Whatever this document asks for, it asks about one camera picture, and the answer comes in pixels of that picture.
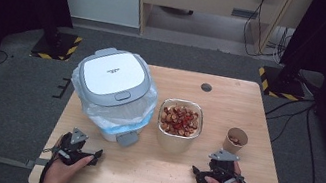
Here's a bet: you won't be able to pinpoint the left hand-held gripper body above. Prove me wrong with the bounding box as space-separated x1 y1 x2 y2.
51 124 101 171

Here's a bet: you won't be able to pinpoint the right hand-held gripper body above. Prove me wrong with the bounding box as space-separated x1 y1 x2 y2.
204 147 248 183

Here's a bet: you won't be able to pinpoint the brown paper cup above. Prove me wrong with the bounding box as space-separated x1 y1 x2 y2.
220 125 251 157

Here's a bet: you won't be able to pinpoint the white grey pedal trash can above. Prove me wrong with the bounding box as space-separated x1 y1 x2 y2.
65 42 158 152

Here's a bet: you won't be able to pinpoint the person's left hand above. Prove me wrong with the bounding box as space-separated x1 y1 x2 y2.
41 147 96 183

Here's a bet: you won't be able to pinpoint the few dried fruit scraps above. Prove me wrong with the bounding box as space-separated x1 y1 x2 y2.
227 135 244 146

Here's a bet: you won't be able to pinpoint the translucent plastic trash bag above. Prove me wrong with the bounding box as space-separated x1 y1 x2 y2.
63 43 166 142

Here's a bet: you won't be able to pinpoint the square metal food container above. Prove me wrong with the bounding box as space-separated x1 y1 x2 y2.
152 95 207 158

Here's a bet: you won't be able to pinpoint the pile of dried fruit slices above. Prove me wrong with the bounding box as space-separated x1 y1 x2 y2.
158 102 204 140

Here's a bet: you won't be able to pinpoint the grey round table grommet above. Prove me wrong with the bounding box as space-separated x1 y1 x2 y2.
200 82 214 94

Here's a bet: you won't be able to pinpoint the black yellow striped stand base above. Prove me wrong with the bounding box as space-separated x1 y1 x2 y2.
29 27 84 65
254 64 310 104

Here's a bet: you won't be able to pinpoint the grey strap tab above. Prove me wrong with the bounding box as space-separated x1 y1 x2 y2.
24 155 51 173

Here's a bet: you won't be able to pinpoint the left hand-held gripper cable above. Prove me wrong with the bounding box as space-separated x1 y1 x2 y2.
38 151 57 183

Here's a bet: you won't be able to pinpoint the white cable bundle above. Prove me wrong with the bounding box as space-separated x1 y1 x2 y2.
264 23 296 66

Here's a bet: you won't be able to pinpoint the black hanging cable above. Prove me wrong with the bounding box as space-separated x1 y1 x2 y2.
239 0 292 62

